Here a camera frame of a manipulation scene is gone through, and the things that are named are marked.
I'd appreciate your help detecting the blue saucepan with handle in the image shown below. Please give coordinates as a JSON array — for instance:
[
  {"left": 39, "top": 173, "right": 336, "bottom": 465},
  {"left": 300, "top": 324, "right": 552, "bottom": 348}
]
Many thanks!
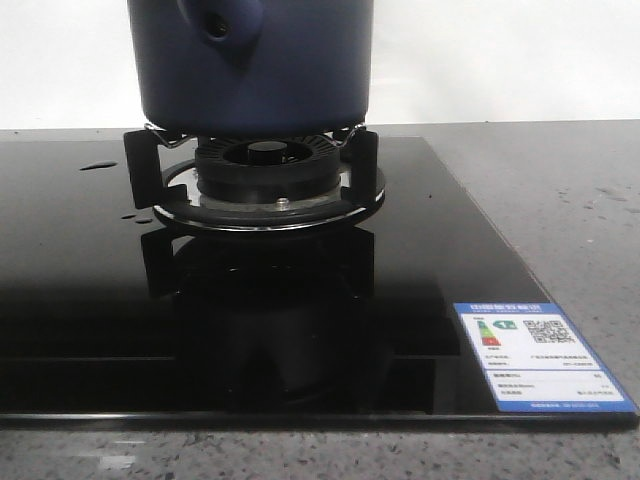
[{"left": 128, "top": 0, "right": 374, "bottom": 137}]

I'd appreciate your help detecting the black right pot support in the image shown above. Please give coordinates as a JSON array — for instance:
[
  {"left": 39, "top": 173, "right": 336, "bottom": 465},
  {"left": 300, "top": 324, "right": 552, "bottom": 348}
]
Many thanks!
[{"left": 124, "top": 129, "right": 384, "bottom": 208}]

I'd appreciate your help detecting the black right gas burner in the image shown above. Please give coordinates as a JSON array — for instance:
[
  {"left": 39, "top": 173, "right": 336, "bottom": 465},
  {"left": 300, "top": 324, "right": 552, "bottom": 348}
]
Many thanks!
[{"left": 153, "top": 129, "right": 385, "bottom": 233}]

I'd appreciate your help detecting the black glass gas stove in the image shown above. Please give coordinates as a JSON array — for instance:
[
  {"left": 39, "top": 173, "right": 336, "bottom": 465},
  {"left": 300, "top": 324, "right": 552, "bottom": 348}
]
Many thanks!
[{"left": 1, "top": 138, "right": 639, "bottom": 431}]

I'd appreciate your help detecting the blue energy label sticker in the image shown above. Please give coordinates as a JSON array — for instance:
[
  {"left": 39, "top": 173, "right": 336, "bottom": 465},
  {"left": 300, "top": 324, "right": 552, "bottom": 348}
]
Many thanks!
[{"left": 454, "top": 303, "right": 637, "bottom": 413}]

